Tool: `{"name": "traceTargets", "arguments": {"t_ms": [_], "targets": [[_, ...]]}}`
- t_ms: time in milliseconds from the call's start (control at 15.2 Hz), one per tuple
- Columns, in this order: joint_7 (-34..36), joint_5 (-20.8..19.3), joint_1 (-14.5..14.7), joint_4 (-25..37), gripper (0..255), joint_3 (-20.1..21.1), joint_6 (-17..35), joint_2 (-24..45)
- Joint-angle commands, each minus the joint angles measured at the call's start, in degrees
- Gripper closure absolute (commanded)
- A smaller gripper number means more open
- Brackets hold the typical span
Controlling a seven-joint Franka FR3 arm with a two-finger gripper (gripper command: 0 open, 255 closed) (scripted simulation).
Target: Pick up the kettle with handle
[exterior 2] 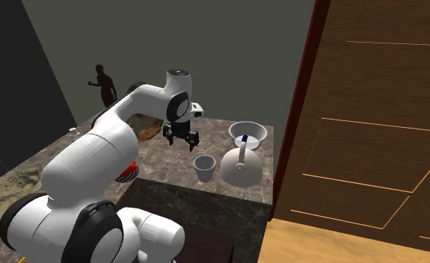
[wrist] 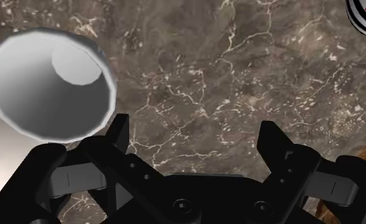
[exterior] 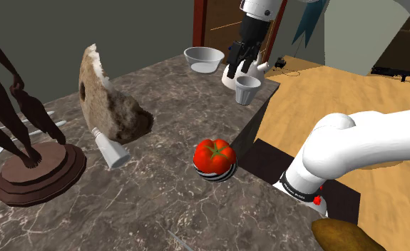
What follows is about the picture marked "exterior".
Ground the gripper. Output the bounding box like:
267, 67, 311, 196
226, 14, 272, 79

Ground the white teapot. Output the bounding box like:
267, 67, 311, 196
220, 51, 271, 91

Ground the white ribbed cup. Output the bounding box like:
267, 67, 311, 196
234, 75, 262, 106

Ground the teal hanging cloth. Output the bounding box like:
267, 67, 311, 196
291, 0, 331, 49

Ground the red tomato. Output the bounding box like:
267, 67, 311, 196
193, 138, 238, 175

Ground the black white striped bowl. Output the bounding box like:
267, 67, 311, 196
193, 158, 239, 183

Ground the torn brown bread piece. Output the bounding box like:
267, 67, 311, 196
78, 43, 155, 145

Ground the white shaker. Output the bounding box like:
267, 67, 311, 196
91, 126, 132, 170

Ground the long black floor device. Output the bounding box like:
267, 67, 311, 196
370, 65, 410, 85

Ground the brown wooden cabinet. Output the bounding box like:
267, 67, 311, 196
374, 16, 410, 78

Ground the grey knife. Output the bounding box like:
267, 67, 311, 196
167, 229, 195, 251

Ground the silver cutlery piece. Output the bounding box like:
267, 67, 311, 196
19, 110, 56, 125

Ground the brown potato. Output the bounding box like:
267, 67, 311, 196
310, 217, 389, 251

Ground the dark brown figure statue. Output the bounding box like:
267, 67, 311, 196
0, 29, 88, 208

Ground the small black device with cable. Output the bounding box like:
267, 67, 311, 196
273, 56, 301, 78

